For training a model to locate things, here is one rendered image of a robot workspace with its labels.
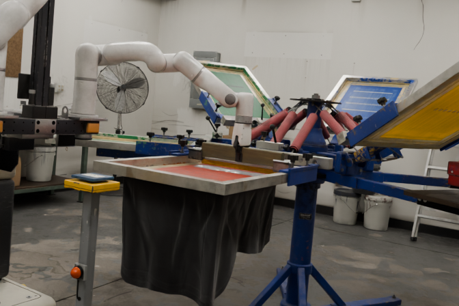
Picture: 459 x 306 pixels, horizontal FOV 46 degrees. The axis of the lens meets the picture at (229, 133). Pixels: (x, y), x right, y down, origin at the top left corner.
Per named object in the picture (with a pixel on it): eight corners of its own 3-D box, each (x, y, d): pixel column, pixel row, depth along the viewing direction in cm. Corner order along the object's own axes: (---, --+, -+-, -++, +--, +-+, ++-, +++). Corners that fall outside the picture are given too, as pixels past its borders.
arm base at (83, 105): (57, 114, 229) (59, 78, 228) (80, 115, 240) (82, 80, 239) (81, 117, 221) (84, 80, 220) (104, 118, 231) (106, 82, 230)
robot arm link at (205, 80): (190, 81, 238) (227, 111, 241) (192, 80, 225) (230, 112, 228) (203, 66, 238) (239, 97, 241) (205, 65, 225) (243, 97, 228)
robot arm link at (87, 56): (72, 78, 222) (74, 39, 222) (77, 80, 236) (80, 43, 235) (95, 80, 224) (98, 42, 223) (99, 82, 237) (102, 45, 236)
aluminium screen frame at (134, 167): (225, 195, 173) (225, 184, 172) (92, 170, 202) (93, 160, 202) (314, 177, 240) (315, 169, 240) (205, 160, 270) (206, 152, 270)
